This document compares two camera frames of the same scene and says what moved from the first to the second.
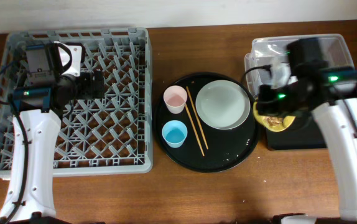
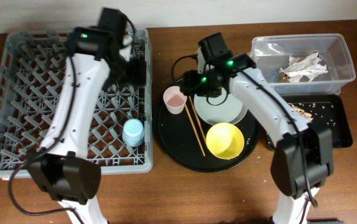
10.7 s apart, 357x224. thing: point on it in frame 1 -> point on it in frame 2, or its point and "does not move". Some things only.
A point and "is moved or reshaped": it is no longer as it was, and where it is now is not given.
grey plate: (222, 104) does not move
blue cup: (175, 132) -> (133, 132)
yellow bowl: (275, 123) is moved or reshaped
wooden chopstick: (194, 130) does not move
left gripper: (88, 91) -> (139, 73)
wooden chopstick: (197, 117) does not move
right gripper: (263, 109) -> (191, 81)
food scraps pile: (273, 121) is moved or reshaped
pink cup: (175, 98) does not move
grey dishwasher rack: (108, 135) does not move
